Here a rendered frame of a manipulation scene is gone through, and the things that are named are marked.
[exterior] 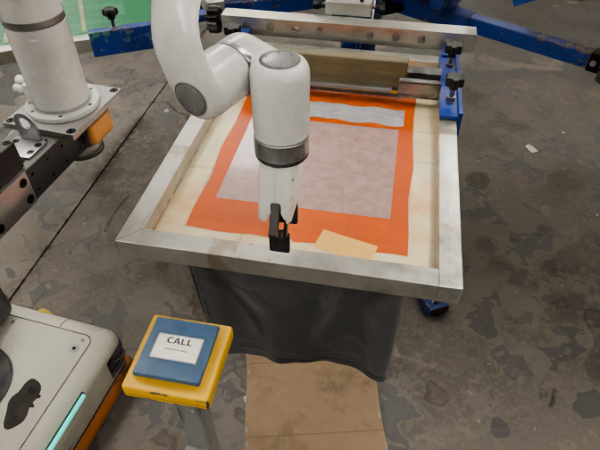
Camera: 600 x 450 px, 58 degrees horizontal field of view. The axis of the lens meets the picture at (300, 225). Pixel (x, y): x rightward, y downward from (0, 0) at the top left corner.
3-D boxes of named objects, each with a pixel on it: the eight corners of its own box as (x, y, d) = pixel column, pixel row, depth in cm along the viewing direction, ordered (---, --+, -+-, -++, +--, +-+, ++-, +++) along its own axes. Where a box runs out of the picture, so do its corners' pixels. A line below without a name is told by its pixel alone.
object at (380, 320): (389, 386, 124) (418, 261, 94) (202, 354, 129) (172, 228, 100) (390, 374, 126) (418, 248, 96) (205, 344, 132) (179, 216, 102)
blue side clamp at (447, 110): (456, 140, 121) (463, 113, 116) (434, 137, 122) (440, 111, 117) (454, 75, 143) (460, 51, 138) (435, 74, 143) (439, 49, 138)
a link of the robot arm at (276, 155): (262, 108, 76) (263, 125, 78) (246, 144, 70) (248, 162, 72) (315, 113, 75) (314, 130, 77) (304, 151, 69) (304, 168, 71)
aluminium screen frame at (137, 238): (458, 304, 87) (463, 289, 84) (119, 255, 94) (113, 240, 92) (451, 70, 142) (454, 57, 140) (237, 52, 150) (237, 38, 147)
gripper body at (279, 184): (263, 120, 77) (266, 180, 85) (245, 162, 70) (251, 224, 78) (314, 125, 76) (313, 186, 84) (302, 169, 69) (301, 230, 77)
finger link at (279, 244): (269, 216, 79) (270, 247, 84) (263, 231, 77) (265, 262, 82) (289, 219, 79) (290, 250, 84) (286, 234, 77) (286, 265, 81)
